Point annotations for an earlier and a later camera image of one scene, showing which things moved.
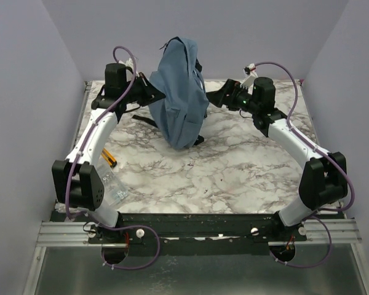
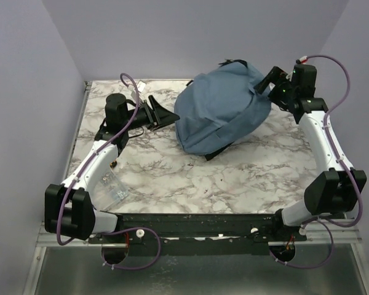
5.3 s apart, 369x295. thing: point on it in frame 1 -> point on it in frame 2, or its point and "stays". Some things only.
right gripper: [230, 88] -> [275, 75]
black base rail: [186, 235] stays
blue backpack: [181, 114] -> [219, 107]
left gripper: [151, 93] -> [163, 117]
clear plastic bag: [115, 189] stays
